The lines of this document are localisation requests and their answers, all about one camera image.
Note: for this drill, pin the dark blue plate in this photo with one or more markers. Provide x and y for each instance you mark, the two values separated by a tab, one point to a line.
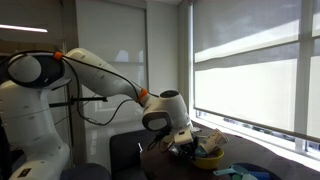
259	172

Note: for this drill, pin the yellow bowl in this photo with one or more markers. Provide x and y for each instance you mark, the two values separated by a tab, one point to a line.
211	161

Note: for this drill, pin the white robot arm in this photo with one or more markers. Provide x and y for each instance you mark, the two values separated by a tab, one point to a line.
27	118

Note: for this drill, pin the blue measuring scoop in bowl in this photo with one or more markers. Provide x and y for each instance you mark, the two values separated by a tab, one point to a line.
200	152

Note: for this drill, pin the black chair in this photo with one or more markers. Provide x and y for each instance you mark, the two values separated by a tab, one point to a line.
125	152

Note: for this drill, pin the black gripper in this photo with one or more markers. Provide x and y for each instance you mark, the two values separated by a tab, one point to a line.
183	151

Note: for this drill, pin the roller window blind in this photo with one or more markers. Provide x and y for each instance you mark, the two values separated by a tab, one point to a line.
257	62

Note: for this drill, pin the black camera stand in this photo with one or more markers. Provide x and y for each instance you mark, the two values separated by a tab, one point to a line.
76	125

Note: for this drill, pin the crumpled paper cup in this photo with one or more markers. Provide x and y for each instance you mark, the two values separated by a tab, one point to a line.
214	140

